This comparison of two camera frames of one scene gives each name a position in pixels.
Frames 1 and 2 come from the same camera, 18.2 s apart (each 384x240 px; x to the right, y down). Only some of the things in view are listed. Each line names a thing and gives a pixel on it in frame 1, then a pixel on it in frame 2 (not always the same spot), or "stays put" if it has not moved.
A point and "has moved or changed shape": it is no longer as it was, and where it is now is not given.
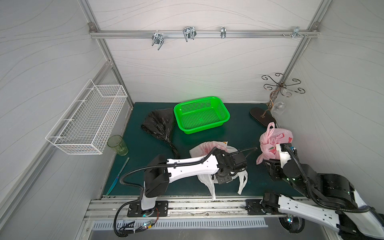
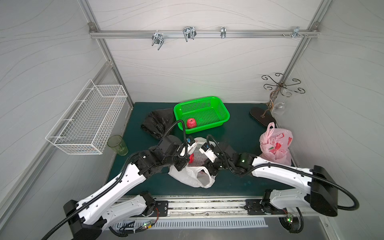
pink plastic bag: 268,140 stays put
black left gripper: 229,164 -> 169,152
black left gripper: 96,208 stays put
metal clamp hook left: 157,38 stays put
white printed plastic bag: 209,180 has moved or changed shape
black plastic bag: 160,123 stays put
